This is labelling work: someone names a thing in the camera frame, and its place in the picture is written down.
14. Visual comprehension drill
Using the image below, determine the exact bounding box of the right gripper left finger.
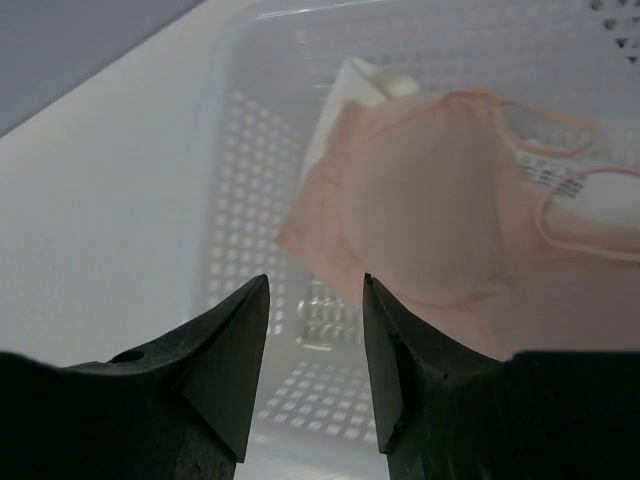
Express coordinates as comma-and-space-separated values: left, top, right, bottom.
59, 273, 271, 464

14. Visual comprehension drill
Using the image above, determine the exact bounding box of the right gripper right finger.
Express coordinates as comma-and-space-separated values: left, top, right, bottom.
363, 275, 515, 455

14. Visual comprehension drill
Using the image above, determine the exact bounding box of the pink bra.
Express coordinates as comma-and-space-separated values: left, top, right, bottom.
278, 90, 639, 360

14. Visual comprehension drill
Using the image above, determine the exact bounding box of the white garment in basket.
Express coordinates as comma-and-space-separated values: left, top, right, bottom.
301, 57, 421, 179

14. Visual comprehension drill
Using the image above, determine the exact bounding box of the clear plastic perforated basket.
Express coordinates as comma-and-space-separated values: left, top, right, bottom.
195, 1, 639, 447

